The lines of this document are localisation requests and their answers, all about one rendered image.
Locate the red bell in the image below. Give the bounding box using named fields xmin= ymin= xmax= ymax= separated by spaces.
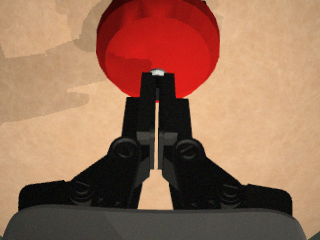
xmin=96 ymin=0 xmax=220 ymax=103

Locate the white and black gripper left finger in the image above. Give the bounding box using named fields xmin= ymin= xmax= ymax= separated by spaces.
xmin=18 ymin=72 xmax=156 ymax=211

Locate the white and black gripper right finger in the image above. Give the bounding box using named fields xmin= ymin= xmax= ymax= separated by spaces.
xmin=158 ymin=73 xmax=293 ymax=216

